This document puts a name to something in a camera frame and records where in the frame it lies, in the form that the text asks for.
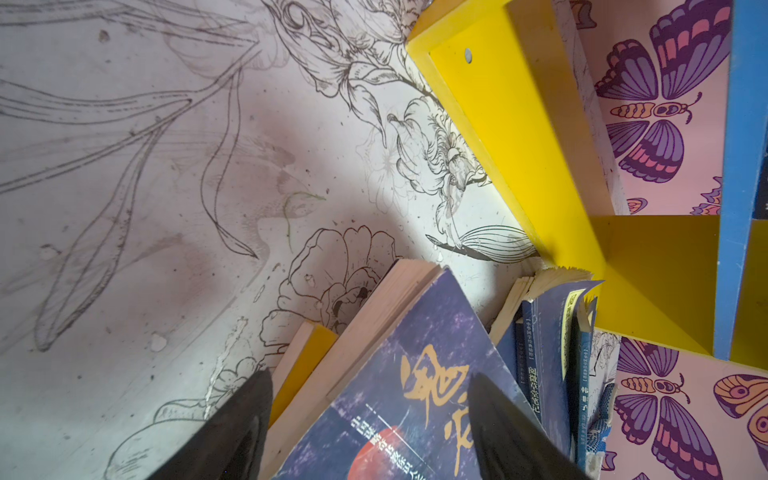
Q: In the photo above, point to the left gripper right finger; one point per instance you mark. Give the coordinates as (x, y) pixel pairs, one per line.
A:
(508, 445)

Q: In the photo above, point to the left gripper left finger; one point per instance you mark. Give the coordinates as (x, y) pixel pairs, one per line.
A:
(231, 443)

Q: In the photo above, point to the navy blue book middle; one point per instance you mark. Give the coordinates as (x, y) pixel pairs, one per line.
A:
(532, 334)

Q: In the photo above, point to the yellow cartoon book bottom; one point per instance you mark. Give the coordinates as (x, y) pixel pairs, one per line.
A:
(307, 349)

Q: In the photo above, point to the yellow pink blue bookshelf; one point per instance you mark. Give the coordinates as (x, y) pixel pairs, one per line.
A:
(627, 139)

